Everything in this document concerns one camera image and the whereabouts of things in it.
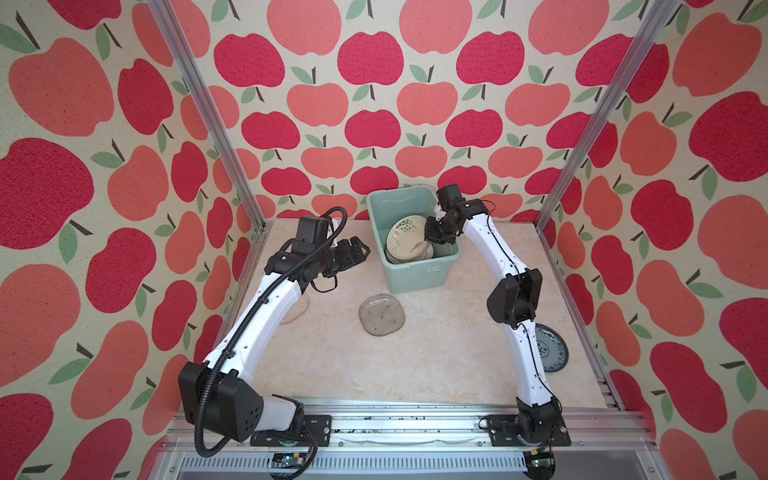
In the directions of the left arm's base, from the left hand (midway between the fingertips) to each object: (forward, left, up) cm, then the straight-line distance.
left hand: (365, 255), depth 77 cm
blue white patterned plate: (-15, -56, -27) cm, 64 cm away
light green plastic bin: (+36, -6, -14) cm, 39 cm away
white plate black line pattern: (+17, -21, -21) cm, 34 cm away
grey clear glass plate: (-3, -4, -27) cm, 27 cm away
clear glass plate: (-2, +24, -26) cm, 35 cm away
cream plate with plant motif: (+22, -13, -16) cm, 30 cm away
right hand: (+18, -21, -11) cm, 30 cm away
